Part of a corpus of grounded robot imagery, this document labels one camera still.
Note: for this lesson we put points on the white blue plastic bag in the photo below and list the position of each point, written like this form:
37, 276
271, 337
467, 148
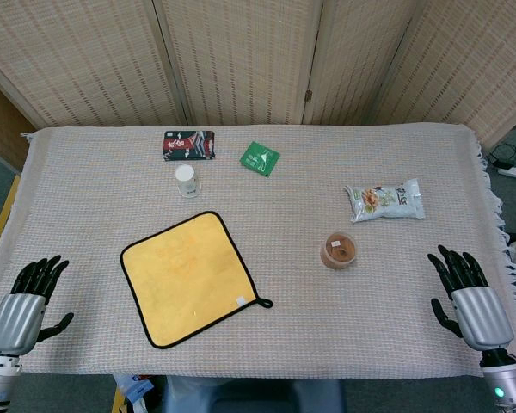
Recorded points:
133, 391

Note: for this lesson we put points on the pale blue snack bag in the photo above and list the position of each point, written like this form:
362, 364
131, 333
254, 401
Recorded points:
387, 200

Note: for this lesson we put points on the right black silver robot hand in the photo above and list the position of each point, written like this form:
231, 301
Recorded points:
481, 314

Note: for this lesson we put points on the dark robot base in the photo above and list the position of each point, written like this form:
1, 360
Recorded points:
253, 396

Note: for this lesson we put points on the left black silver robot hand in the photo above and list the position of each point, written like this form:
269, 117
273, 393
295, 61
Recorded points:
17, 316

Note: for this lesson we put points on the clear jar of rubber bands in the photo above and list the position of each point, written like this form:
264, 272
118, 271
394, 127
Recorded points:
338, 250

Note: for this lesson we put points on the woven folding screen panel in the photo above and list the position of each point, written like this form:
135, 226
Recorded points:
241, 56
352, 60
81, 56
468, 64

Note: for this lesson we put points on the brass screen hinge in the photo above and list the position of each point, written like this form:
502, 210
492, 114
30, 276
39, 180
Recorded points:
308, 96

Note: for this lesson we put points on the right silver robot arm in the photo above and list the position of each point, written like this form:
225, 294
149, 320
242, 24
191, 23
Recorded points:
505, 380

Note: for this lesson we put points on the beige woven tablecloth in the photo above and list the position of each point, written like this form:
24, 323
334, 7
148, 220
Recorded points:
284, 327

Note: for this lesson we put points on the green sachet packet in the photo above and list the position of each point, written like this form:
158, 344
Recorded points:
260, 158

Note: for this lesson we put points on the white paper cup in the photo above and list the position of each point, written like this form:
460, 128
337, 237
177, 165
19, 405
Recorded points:
186, 180

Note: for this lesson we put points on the yellow cloth black trim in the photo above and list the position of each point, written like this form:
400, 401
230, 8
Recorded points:
189, 275

